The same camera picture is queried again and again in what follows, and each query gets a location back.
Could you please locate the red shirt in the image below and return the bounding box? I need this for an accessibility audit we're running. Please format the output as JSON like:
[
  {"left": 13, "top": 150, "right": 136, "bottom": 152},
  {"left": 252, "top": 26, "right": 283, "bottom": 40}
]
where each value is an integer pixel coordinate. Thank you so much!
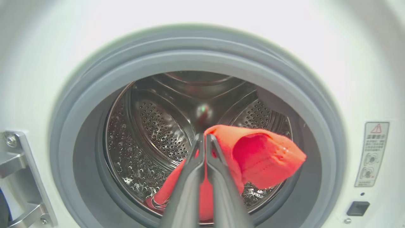
[{"left": 144, "top": 124, "right": 307, "bottom": 222}]

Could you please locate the stainless steel washing machine drum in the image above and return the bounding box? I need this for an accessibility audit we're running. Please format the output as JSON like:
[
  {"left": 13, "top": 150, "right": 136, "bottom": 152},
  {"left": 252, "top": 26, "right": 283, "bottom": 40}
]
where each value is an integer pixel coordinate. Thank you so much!
[{"left": 103, "top": 70, "right": 293, "bottom": 219}]

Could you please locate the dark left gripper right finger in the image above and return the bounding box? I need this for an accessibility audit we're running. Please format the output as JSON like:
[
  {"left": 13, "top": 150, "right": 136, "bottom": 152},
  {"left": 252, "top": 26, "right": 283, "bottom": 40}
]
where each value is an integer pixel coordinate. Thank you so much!
[{"left": 206, "top": 134, "right": 255, "bottom": 228}]

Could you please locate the round glass washer door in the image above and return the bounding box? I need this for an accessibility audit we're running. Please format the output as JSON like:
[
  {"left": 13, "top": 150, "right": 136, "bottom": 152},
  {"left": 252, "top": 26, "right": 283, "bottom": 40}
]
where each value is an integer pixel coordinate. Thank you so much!
[{"left": 0, "top": 189, "right": 13, "bottom": 228}]

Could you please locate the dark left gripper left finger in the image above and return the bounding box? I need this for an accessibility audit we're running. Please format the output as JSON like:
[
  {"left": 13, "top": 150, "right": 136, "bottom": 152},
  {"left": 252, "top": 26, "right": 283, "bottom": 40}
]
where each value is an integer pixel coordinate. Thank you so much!
[{"left": 160, "top": 133, "right": 206, "bottom": 228}]

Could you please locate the metal door hinge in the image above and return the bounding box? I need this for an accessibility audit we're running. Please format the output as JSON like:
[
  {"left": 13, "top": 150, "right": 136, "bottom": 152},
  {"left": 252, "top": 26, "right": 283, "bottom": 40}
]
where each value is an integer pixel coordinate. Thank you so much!
[{"left": 0, "top": 130, "right": 59, "bottom": 228}]

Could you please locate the black door latch socket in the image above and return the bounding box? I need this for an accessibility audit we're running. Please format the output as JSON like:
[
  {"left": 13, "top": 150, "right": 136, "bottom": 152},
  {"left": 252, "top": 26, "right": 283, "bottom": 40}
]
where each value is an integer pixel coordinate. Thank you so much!
[{"left": 346, "top": 201, "right": 371, "bottom": 217}]

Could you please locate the white front-load washing machine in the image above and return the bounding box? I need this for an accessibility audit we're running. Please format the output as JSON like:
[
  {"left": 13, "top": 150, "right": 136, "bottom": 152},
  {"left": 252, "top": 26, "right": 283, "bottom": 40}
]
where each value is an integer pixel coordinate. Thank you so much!
[{"left": 0, "top": 0, "right": 405, "bottom": 228}]

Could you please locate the grey warning label sticker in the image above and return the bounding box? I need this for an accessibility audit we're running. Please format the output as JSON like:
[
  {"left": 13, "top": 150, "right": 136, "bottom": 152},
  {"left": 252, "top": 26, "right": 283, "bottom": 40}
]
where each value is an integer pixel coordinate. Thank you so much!
[{"left": 354, "top": 121, "right": 390, "bottom": 188}]

